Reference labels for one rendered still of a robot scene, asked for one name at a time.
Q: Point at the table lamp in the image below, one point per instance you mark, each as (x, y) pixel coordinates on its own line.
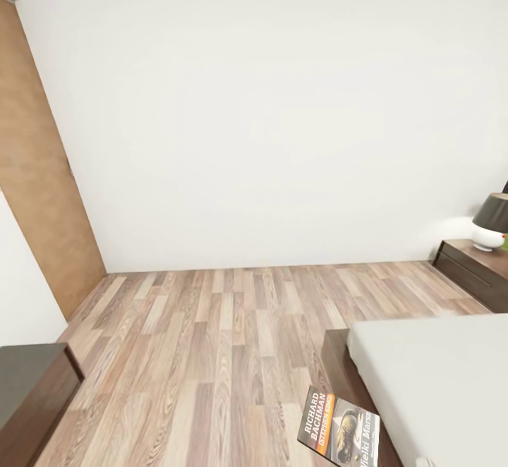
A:
(492, 218)

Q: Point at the sliding door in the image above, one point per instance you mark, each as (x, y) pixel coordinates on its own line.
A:
(36, 177)

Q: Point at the hardback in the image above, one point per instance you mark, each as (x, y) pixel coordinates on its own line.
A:
(341, 432)

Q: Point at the nightstand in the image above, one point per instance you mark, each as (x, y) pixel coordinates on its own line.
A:
(483, 274)

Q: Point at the bench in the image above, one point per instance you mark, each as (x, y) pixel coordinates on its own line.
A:
(37, 385)

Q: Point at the bed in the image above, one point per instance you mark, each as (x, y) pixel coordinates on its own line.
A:
(439, 384)

